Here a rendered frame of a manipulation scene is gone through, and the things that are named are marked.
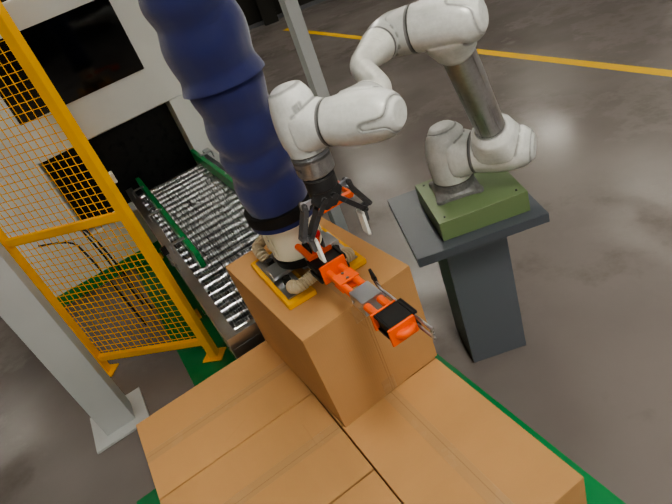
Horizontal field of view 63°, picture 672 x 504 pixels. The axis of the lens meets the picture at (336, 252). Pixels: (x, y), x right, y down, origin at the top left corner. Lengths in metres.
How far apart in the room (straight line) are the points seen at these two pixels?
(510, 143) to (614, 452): 1.17
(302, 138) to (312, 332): 0.62
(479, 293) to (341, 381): 0.87
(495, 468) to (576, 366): 1.01
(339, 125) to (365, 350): 0.82
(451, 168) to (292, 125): 1.01
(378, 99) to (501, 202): 1.07
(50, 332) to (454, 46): 2.16
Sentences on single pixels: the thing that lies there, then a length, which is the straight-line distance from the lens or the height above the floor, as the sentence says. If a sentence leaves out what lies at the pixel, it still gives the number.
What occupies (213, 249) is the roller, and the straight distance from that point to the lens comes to 3.06.
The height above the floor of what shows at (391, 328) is 1.10.
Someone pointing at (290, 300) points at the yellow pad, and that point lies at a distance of 1.68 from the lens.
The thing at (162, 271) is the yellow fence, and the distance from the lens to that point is 2.90.
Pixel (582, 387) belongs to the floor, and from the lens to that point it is 2.49.
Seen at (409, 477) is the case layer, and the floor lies 0.54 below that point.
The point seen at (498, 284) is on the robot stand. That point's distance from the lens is 2.37.
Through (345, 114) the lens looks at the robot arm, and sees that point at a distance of 1.10.
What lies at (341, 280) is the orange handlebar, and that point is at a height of 1.09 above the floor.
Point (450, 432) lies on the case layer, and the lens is 1.73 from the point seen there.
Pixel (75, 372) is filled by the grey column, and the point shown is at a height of 0.45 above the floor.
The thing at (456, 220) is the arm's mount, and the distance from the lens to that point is 2.04.
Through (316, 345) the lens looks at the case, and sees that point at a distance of 1.59.
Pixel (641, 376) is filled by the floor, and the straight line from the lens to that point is 2.53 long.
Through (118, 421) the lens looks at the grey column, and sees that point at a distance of 3.21.
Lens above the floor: 1.93
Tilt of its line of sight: 33 degrees down
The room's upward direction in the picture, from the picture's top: 22 degrees counter-clockwise
